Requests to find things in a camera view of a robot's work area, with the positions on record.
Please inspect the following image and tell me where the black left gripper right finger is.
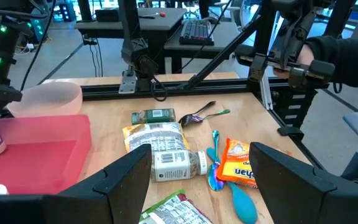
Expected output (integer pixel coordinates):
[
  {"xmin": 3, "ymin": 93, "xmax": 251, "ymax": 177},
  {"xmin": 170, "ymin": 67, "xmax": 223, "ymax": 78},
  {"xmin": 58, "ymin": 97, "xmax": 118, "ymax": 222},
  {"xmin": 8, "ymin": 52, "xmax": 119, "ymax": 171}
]
[{"xmin": 249, "ymin": 142, "xmax": 358, "ymax": 224}]

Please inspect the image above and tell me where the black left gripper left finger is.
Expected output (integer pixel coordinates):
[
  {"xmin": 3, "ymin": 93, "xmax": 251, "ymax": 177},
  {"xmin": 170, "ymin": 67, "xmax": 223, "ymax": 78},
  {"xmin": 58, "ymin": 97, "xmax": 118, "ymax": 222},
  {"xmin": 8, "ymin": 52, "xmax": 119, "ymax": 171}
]
[{"xmin": 44, "ymin": 144, "xmax": 153, "ymax": 224}]

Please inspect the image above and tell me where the green edged ramen packet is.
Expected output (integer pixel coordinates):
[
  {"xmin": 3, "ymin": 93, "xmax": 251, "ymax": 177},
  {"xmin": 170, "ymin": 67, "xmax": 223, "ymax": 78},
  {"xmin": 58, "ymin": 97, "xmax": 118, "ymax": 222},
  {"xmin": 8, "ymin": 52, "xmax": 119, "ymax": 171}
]
[{"xmin": 137, "ymin": 189, "xmax": 214, "ymax": 224}]

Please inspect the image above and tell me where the person's forearm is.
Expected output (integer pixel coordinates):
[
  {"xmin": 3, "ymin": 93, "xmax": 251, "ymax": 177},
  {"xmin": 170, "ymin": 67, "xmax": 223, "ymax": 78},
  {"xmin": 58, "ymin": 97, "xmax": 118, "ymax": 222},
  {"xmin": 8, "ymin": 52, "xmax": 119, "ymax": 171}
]
[{"xmin": 305, "ymin": 35, "xmax": 358, "ymax": 88}]

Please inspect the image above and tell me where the yellow edged food packet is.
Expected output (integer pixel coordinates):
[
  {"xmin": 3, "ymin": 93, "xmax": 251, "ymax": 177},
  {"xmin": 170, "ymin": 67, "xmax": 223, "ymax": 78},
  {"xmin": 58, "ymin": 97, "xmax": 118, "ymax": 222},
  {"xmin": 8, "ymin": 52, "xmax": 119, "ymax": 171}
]
[{"xmin": 122, "ymin": 121, "xmax": 191, "ymax": 154}]

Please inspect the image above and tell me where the pink translucent bowl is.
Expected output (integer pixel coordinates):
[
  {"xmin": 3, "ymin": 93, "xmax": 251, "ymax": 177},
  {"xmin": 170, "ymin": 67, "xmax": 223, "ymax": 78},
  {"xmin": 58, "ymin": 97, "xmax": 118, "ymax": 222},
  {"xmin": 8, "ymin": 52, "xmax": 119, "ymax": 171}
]
[{"xmin": 6, "ymin": 81, "xmax": 84, "ymax": 118}]

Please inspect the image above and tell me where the teal silicone spoon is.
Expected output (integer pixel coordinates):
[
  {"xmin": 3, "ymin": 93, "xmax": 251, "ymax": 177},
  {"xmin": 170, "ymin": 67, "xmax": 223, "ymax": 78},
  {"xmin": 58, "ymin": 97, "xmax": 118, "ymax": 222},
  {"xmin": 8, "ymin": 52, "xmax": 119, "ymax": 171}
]
[{"xmin": 206, "ymin": 147, "xmax": 259, "ymax": 224}]

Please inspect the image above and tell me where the white label spice jar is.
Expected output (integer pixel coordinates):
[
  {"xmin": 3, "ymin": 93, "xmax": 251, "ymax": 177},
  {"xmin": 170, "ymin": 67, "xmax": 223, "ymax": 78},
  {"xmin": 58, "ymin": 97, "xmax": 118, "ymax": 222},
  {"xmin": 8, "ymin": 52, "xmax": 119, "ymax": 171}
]
[{"xmin": 150, "ymin": 149, "xmax": 209, "ymax": 183}]

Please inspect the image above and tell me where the orange ramen noodle packet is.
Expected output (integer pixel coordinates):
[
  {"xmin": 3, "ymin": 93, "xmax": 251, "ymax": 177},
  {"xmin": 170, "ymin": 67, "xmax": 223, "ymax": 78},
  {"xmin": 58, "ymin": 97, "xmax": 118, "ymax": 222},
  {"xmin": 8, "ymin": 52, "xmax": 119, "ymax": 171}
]
[{"xmin": 216, "ymin": 138, "xmax": 293, "ymax": 190}]

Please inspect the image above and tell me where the pink plastic bin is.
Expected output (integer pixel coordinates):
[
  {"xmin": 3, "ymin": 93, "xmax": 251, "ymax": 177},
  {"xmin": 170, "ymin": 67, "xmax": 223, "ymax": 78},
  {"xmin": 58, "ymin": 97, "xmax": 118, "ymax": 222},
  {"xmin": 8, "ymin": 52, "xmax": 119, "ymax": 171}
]
[{"xmin": 0, "ymin": 114, "xmax": 93, "ymax": 195}]

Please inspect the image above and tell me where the blue green iridescent spoon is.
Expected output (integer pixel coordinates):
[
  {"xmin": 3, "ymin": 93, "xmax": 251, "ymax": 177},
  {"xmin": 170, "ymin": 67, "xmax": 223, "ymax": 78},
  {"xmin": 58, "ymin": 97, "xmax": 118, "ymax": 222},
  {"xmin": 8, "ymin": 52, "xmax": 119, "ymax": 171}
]
[{"xmin": 206, "ymin": 129, "xmax": 227, "ymax": 192}]

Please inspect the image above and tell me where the black spoon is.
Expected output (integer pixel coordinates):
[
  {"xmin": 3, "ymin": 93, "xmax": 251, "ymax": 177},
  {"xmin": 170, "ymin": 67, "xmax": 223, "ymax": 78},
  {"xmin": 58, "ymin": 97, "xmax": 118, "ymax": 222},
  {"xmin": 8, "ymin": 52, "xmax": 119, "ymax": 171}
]
[{"xmin": 178, "ymin": 100, "xmax": 217, "ymax": 128}]

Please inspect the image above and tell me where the silver mounting plate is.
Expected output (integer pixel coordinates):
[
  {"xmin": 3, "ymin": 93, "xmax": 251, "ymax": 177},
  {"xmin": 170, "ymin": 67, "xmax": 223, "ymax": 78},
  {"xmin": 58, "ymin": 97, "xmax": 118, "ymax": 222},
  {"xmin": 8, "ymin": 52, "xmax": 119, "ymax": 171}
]
[{"xmin": 118, "ymin": 70, "xmax": 138, "ymax": 95}]

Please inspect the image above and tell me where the purple iridescent spoon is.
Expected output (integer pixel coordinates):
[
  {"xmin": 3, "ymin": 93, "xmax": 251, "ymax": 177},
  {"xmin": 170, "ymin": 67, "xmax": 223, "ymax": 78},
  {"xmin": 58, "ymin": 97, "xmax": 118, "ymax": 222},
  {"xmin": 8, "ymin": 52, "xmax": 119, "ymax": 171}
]
[{"xmin": 191, "ymin": 108, "xmax": 231, "ymax": 124}]

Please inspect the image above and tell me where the black desk device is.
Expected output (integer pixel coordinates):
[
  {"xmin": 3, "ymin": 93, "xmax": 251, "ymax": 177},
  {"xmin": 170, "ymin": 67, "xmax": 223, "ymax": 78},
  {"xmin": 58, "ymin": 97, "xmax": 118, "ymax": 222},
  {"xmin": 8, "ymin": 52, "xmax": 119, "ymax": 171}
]
[{"xmin": 94, "ymin": 8, "xmax": 121, "ymax": 23}]

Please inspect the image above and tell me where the person's hand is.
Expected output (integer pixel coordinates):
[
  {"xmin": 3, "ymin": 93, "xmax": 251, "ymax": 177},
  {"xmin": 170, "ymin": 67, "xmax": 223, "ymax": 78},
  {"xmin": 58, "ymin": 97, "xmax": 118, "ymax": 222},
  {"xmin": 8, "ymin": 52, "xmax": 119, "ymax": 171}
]
[{"xmin": 273, "ymin": 43, "xmax": 316, "ymax": 79}]

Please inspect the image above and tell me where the red tipped tool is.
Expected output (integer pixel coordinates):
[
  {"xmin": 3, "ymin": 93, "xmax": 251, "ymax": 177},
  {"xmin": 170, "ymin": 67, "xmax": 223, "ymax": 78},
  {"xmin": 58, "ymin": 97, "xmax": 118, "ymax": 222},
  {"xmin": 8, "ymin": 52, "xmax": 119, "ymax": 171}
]
[{"xmin": 140, "ymin": 11, "xmax": 167, "ymax": 19}]

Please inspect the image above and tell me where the dark grey keyboard desk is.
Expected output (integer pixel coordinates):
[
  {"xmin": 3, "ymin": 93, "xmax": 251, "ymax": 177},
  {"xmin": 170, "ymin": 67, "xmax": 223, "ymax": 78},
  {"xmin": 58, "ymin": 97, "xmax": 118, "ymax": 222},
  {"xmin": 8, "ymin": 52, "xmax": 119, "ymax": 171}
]
[{"xmin": 163, "ymin": 21, "xmax": 262, "ymax": 74}]

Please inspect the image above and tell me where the black backlit keyboard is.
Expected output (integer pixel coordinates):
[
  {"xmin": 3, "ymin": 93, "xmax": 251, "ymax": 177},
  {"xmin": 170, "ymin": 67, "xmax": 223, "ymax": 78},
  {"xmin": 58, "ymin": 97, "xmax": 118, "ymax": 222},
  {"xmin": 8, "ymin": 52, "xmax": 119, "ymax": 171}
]
[{"xmin": 178, "ymin": 19, "xmax": 216, "ymax": 47}]

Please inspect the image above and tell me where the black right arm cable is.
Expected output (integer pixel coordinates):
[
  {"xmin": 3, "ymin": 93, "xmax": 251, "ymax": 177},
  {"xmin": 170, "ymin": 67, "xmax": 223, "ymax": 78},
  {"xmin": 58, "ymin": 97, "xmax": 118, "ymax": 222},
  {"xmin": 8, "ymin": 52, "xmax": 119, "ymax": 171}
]
[{"xmin": 19, "ymin": 0, "xmax": 57, "ymax": 91}]

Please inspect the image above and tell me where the black aluminium table frame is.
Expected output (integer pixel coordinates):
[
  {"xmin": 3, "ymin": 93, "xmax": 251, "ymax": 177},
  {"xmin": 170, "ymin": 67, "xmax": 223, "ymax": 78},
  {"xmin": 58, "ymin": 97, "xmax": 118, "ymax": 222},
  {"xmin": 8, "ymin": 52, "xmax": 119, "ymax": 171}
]
[{"xmin": 81, "ymin": 0, "xmax": 335, "ymax": 138}]

